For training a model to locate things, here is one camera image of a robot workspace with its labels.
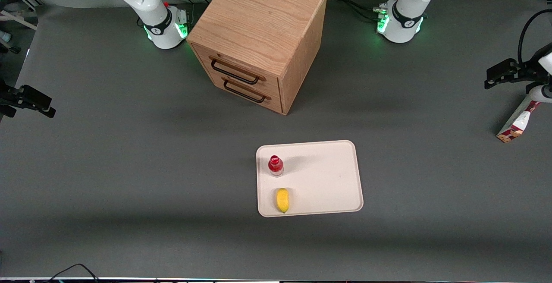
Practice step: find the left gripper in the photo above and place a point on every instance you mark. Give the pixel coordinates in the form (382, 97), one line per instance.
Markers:
(522, 70)

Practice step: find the red cookie box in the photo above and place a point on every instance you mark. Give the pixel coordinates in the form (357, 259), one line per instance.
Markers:
(517, 122)

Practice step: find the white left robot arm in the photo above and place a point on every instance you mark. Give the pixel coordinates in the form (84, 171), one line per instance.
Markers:
(407, 2)

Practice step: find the cream plastic tray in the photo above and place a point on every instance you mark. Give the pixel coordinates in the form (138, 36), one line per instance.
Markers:
(323, 179)

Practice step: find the red-capped small bottle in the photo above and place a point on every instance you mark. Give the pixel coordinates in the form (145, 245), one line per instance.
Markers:
(275, 165)

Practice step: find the yellow banana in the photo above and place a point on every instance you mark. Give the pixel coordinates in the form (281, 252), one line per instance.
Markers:
(282, 200)

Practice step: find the wooden two-drawer cabinet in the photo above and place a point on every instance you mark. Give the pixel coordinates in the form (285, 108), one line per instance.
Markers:
(263, 20)

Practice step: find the light wooden stick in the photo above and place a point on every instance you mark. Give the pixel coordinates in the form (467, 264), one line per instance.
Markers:
(17, 20)

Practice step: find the dark right wrist camera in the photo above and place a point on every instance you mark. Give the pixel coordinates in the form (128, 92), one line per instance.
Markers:
(34, 99)

